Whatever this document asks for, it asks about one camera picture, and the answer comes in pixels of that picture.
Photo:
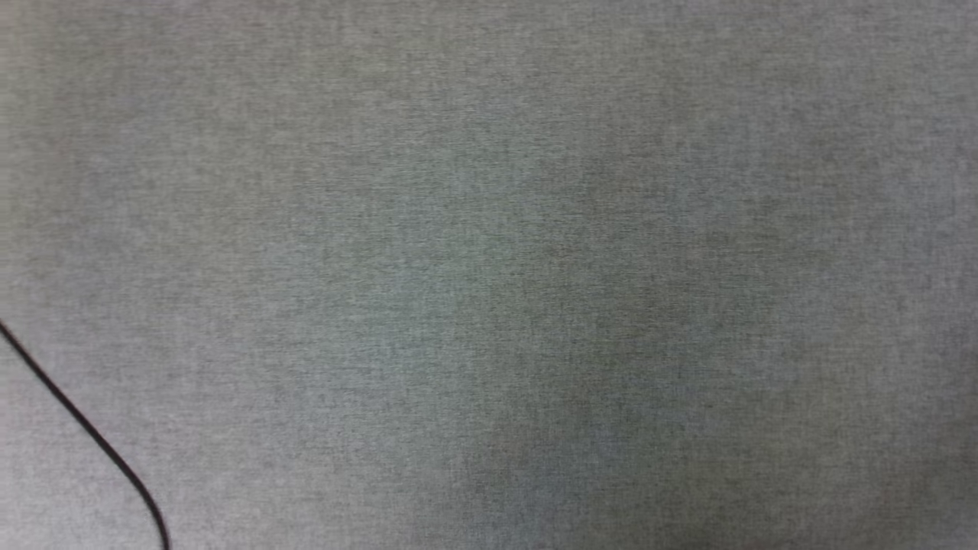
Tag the grey fabric sofa cushion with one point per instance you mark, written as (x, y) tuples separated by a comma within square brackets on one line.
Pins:
[(535, 267)]

